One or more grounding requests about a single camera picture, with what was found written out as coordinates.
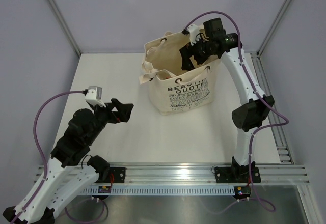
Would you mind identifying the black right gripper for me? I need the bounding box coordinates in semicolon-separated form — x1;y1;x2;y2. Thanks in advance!
179;34;215;72

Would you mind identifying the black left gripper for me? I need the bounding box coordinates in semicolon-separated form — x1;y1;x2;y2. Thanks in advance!
86;98;133;144

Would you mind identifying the cream canvas tote bag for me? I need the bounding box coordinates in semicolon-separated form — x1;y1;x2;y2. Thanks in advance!
139;32;221;115

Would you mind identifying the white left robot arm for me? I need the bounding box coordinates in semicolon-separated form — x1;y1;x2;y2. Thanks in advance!
3;98;134;223

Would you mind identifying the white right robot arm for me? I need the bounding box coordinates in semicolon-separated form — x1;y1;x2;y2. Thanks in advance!
180;18;275;183

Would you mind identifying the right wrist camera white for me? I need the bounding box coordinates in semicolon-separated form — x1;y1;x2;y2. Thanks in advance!
182;24;201;46

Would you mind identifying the white slotted cable duct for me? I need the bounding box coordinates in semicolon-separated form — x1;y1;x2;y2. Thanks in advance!
80;185;235;196

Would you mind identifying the left aluminium frame post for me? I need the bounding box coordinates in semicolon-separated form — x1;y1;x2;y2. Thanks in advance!
45;0;82;57

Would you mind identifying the aluminium frame post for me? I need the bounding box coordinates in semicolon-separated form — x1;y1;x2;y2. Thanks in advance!
45;0;82;57
256;0;293;57

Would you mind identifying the right aluminium frame post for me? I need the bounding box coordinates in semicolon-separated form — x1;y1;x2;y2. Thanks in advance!
256;0;293;57

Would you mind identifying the aluminium mounting rail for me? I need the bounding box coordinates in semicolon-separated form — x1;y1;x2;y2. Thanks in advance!
111;162;310;186

